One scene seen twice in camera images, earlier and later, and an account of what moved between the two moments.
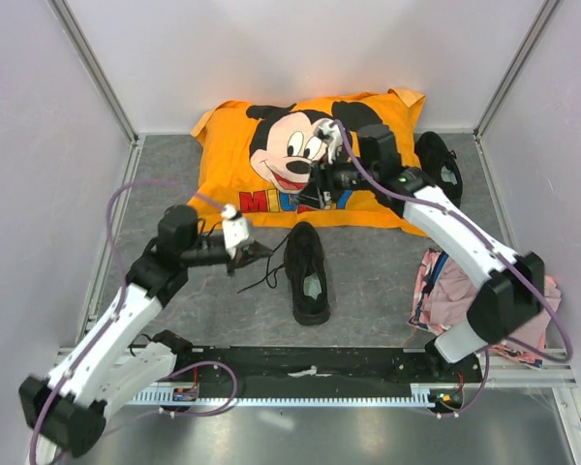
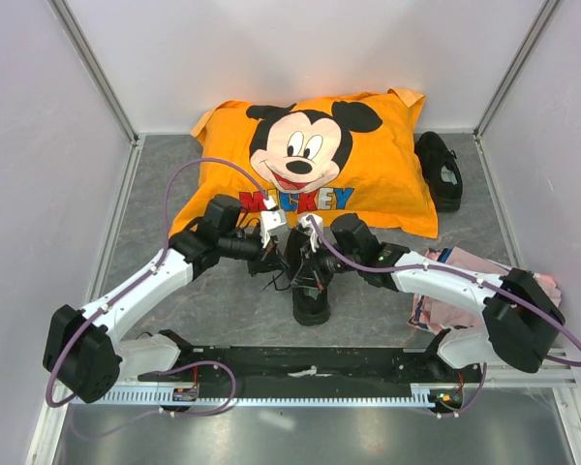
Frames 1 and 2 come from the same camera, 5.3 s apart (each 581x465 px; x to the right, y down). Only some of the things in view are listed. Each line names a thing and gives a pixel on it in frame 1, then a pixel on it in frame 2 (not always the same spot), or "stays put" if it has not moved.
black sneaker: x=303 y=259 stays put
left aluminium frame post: x=93 y=69 stays put
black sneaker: x=436 y=158 stays put
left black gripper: x=252 y=251 -> x=266 y=260
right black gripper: x=321 y=180 -> x=310 y=273
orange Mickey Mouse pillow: x=256 y=158 stays put
